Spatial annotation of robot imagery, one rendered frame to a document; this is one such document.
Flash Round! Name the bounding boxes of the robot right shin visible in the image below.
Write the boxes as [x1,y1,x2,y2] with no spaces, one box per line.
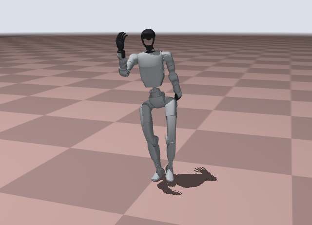
[147,142,162,171]

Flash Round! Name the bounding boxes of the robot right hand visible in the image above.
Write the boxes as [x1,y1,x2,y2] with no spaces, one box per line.
[116,32,128,58]

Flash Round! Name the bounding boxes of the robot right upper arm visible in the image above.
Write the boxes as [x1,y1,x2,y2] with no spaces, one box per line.
[119,54,138,77]

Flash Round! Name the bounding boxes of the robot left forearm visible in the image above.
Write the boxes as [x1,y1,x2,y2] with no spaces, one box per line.
[171,74,182,98]

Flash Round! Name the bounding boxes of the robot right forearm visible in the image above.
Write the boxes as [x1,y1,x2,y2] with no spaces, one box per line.
[117,53,127,72]

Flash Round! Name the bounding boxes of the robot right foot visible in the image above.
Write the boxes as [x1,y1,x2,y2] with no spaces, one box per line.
[152,168,165,181]

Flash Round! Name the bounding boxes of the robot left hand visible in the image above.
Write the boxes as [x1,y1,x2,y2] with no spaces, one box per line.
[174,94,181,101]

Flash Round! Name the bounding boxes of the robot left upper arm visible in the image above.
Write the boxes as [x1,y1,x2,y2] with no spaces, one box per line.
[161,52,177,82]

